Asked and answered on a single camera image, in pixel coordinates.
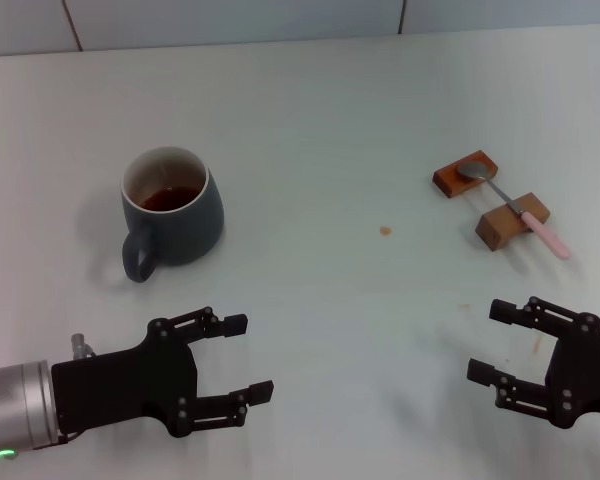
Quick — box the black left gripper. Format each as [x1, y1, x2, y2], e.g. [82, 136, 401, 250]
[51, 306, 275, 440]

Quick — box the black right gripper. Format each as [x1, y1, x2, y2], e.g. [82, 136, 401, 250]
[467, 296, 600, 430]

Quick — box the grey ceramic cup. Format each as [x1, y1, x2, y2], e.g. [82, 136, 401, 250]
[120, 146, 226, 284]

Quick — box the pink handled metal spoon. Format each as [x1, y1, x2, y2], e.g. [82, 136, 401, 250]
[455, 162, 572, 260]

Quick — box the light brown wooden block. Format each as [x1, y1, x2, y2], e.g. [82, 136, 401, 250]
[475, 191, 552, 252]

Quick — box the reddish brown wooden block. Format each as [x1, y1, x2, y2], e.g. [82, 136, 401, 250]
[432, 149, 500, 200]

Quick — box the dark brown tea liquid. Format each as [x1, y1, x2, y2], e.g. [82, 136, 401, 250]
[139, 186, 202, 213]

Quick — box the silver left gripper cable plug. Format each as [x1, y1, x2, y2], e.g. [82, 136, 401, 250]
[70, 333, 95, 359]

